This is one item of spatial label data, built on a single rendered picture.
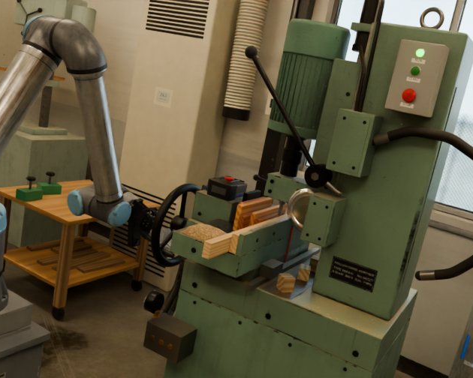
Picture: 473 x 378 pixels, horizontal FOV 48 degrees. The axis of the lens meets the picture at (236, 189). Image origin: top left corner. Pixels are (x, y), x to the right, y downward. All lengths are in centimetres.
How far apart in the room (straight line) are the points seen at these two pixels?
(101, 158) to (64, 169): 199
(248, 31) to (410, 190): 181
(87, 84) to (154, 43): 160
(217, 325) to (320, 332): 30
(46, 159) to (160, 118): 85
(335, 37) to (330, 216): 48
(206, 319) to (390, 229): 56
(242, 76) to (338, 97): 156
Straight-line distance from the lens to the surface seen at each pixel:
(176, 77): 307
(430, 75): 129
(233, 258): 135
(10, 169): 365
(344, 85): 144
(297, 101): 147
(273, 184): 156
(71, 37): 162
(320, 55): 147
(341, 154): 131
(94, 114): 166
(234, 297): 147
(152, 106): 318
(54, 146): 360
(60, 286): 274
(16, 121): 165
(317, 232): 134
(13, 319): 157
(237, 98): 296
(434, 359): 295
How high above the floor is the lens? 134
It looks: 12 degrees down
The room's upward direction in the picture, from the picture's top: 11 degrees clockwise
